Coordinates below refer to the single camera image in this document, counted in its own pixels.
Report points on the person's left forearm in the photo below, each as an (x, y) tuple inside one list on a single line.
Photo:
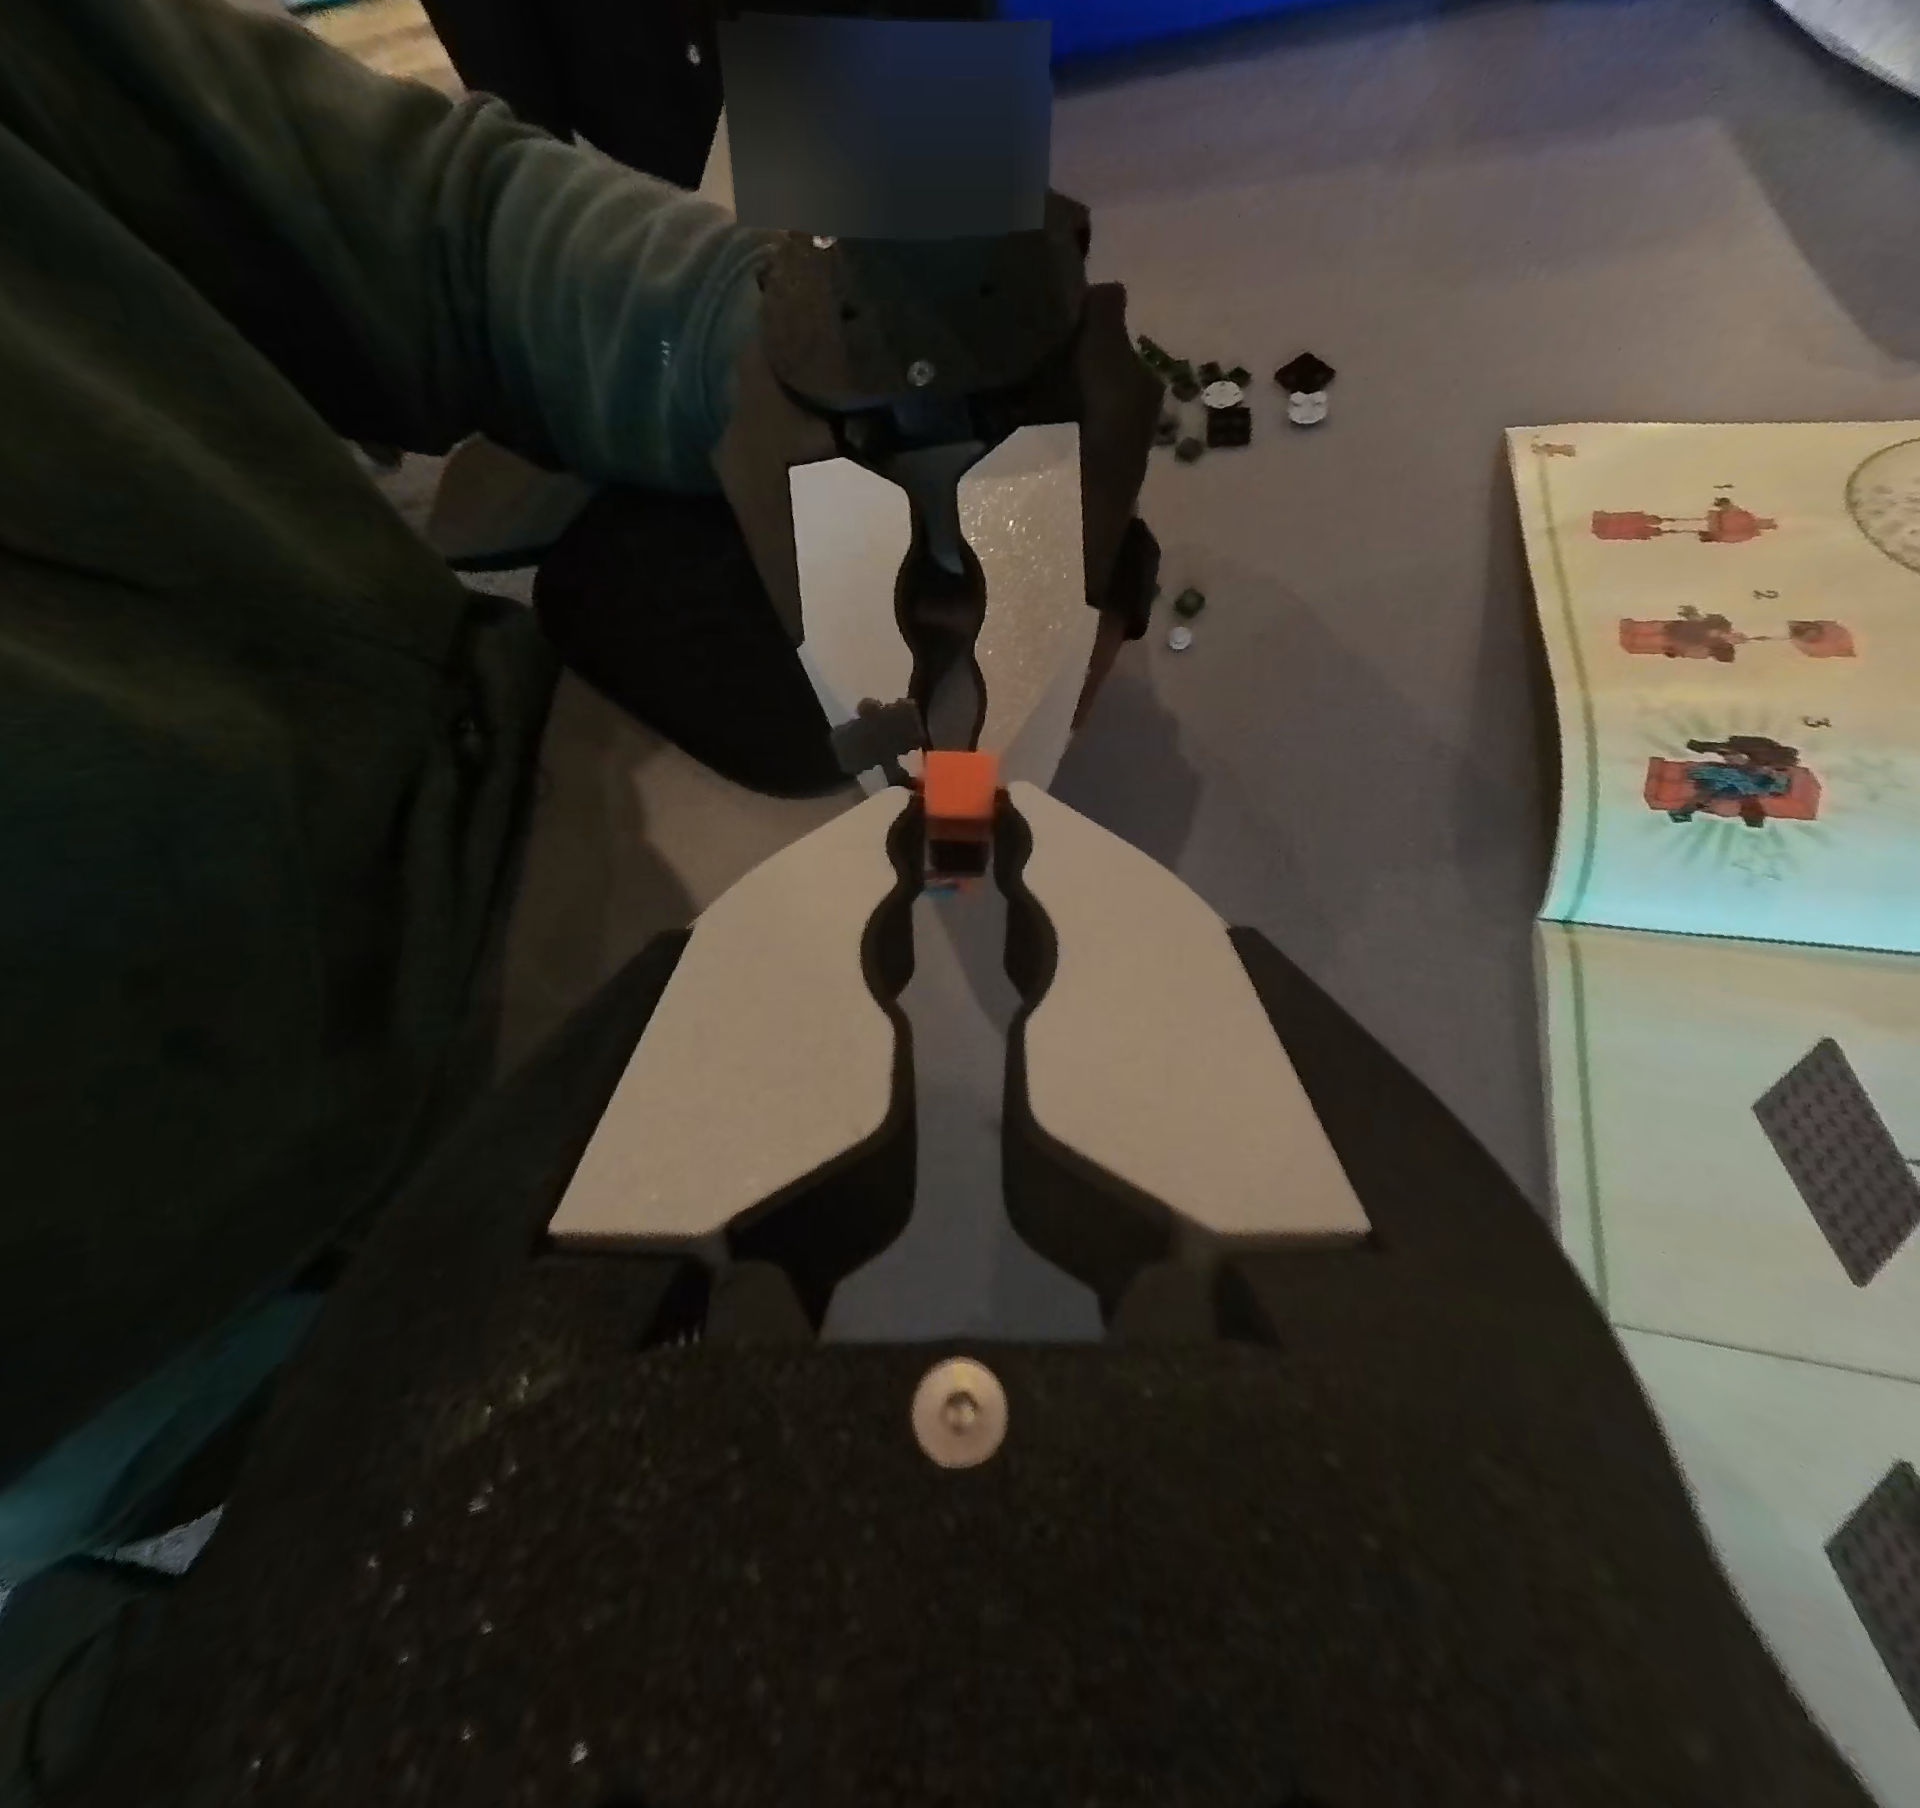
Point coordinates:
[(600, 307)]

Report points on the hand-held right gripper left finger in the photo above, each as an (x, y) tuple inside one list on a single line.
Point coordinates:
[(736, 1073)]

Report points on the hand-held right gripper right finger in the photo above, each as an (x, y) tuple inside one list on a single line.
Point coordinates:
[(1185, 1088)]

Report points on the orange toy brick figure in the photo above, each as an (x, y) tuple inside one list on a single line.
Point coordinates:
[(959, 787)]

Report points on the scattered small toy bricks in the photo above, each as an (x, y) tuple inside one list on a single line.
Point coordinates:
[(1232, 422)]

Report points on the teal toy pickaxe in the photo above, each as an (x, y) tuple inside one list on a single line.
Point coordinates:
[(942, 890)]

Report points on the grey desk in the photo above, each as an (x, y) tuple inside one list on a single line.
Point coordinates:
[(1424, 264)]

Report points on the black mesh pad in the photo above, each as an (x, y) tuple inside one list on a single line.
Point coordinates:
[(659, 638)]

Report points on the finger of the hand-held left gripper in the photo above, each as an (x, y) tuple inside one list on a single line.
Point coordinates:
[(848, 579), (1034, 593)]

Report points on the open instruction booklet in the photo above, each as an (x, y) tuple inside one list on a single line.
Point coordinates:
[(1724, 1088)]

